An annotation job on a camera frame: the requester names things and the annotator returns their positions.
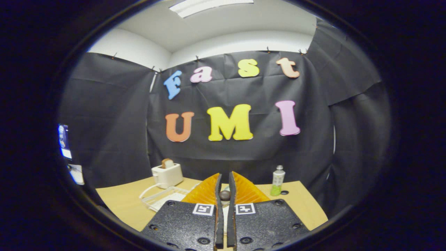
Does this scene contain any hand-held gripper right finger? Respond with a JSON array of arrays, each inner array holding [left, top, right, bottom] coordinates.
[[227, 171, 310, 251]]

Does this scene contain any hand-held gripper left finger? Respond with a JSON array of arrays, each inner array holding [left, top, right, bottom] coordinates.
[[140, 173, 224, 251]]

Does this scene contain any white wire dish rack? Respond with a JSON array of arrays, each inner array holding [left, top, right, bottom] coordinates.
[[139, 184, 200, 212]]

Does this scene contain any white green bottle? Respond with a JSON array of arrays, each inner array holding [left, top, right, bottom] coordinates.
[[270, 165, 285, 196]]

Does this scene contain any white toaster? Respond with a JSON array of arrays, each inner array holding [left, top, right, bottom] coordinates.
[[152, 163, 184, 189]]

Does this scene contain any black backdrop cloth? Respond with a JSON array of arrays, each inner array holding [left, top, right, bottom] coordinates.
[[57, 19, 392, 223]]

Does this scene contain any white sheet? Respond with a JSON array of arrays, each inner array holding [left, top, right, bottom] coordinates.
[[68, 164, 85, 185]]

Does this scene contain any blue and white panel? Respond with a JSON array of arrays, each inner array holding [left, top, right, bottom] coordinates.
[[58, 124, 72, 160]]

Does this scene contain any ceiling light panel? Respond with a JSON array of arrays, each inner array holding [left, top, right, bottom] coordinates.
[[169, 0, 254, 18]]

